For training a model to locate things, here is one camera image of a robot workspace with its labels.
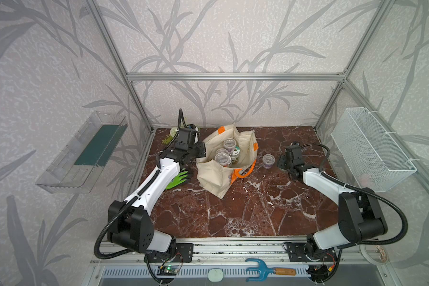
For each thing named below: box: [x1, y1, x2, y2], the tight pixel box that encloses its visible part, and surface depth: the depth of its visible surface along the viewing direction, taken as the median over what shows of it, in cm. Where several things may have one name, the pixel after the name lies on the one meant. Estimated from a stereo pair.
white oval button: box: [207, 268, 224, 283], surface depth 68 cm
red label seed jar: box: [214, 151, 230, 168], surface depth 82 cm
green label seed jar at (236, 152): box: [228, 145, 241, 157], surface depth 100 cm
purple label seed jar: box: [262, 153, 276, 170], surface depth 101 cm
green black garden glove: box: [165, 171, 189, 191], surface depth 96 cm
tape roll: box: [359, 244, 389, 266], surface depth 74 cm
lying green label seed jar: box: [228, 145, 241, 165], surface depth 101 cm
